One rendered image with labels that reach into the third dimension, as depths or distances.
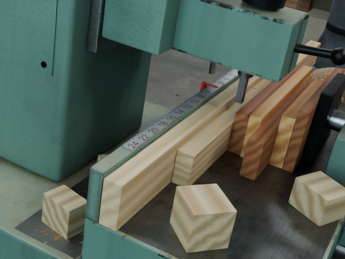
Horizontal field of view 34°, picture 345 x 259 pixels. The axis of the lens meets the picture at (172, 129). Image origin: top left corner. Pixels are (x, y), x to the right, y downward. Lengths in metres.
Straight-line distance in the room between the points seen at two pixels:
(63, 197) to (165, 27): 0.23
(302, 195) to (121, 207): 0.20
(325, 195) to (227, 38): 0.20
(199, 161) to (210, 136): 0.04
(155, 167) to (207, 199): 0.07
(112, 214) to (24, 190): 0.25
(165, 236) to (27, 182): 0.28
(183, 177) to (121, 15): 0.20
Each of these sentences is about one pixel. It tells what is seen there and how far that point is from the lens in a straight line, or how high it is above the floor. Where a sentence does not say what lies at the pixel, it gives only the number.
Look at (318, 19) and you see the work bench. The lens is 3.54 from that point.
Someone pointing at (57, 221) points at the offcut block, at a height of 0.82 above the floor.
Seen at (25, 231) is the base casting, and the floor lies 0.80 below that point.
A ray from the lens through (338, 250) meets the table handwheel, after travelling 0.72.
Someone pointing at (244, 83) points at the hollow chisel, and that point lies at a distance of 0.68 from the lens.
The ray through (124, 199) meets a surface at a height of 0.93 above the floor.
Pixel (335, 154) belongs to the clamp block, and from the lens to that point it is 0.65.
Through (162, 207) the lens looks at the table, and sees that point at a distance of 0.55.
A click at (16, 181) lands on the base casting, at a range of 0.76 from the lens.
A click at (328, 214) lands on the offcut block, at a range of 0.59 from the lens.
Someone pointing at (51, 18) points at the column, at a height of 1.02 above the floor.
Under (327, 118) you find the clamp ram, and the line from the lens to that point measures 0.68.
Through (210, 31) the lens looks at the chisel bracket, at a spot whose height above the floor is 1.04.
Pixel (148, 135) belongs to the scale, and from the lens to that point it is 0.56.
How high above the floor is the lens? 1.21
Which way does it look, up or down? 27 degrees down
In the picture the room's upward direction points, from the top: 10 degrees clockwise
